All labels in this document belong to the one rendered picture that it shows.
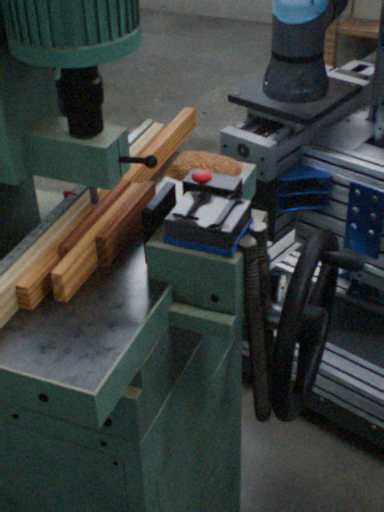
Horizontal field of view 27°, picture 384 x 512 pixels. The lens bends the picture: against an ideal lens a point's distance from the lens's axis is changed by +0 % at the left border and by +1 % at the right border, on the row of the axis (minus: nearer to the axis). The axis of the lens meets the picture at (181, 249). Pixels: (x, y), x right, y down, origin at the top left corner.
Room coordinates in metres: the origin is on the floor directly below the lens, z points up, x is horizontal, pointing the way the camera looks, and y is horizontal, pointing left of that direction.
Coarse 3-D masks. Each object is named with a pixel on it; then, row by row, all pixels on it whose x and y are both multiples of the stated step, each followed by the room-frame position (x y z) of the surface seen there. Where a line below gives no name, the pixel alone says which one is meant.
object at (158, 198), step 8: (168, 184) 1.01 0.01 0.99; (160, 192) 0.98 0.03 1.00; (168, 192) 0.99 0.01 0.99; (152, 200) 0.96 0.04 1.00; (160, 200) 0.96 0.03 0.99; (168, 200) 0.98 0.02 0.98; (176, 200) 1.01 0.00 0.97; (144, 208) 0.94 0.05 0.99; (152, 208) 0.94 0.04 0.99; (160, 208) 0.96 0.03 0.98; (168, 208) 0.98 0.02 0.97; (144, 216) 0.93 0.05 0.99; (152, 216) 0.93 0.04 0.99; (160, 216) 0.96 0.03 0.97; (144, 224) 0.93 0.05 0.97; (152, 224) 0.93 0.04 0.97; (160, 224) 0.96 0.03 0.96; (144, 232) 0.93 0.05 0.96; (152, 232) 0.93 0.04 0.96; (144, 240) 0.93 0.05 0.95; (144, 248) 0.93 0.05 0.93; (144, 256) 0.94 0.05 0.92
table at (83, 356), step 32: (128, 256) 0.96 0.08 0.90; (96, 288) 0.89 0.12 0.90; (128, 288) 0.88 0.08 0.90; (160, 288) 0.88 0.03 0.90; (32, 320) 0.82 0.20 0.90; (64, 320) 0.82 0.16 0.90; (96, 320) 0.82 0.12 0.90; (128, 320) 0.81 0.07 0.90; (160, 320) 0.85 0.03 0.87; (192, 320) 0.86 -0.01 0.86; (224, 320) 0.84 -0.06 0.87; (0, 352) 0.76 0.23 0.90; (32, 352) 0.76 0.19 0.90; (64, 352) 0.76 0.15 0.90; (96, 352) 0.75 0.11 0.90; (128, 352) 0.76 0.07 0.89; (0, 384) 0.74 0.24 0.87; (32, 384) 0.72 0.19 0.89; (64, 384) 0.70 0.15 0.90; (96, 384) 0.70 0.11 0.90; (128, 384) 0.75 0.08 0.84; (64, 416) 0.70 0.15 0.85; (96, 416) 0.68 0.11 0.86
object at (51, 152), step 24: (48, 120) 1.08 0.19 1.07; (24, 144) 1.04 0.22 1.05; (48, 144) 1.02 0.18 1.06; (72, 144) 1.01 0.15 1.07; (96, 144) 1.00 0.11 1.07; (120, 144) 1.02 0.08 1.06; (48, 168) 1.03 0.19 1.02; (72, 168) 1.01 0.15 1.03; (96, 168) 0.99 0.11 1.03; (120, 168) 1.02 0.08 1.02
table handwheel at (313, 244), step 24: (312, 240) 0.91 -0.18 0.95; (336, 240) 0.97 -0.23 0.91; (312, 264) 0.86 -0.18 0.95; (288, 288) 0.83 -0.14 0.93; (336, 288) 1.01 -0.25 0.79; (264, 312) 0.91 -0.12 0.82; (288, 312) 0.80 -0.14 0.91; (312, 312) 0.89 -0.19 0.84; (288, 336) 0.78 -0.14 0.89; (312, 336) 0.86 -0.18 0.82; (288, 360) 0.77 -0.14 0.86; (312, 360) 0.94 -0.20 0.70; (288, 384) 0.77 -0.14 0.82; (312, 384) 0.90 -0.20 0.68; (288, 408) 0.77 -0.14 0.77
